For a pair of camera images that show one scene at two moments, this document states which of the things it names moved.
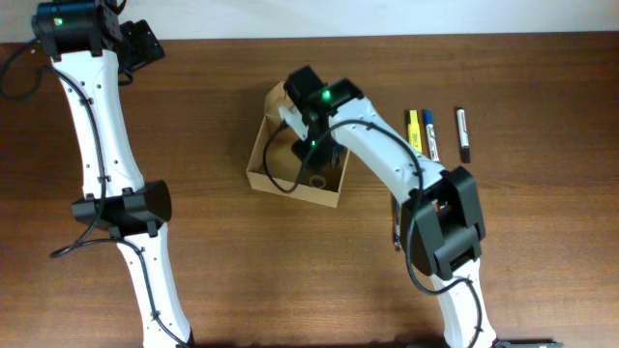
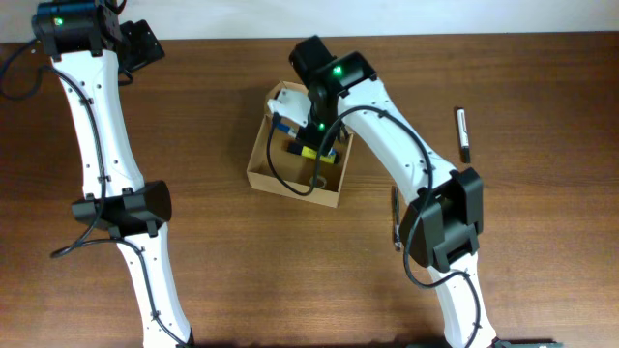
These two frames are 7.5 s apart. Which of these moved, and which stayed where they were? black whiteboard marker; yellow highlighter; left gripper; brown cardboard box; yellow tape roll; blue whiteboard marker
Moved: blue whiteboard marker; yellow highlighter
Stayed: black whiteboard marker; left gripper; yellow tape roll; brown cardboard box
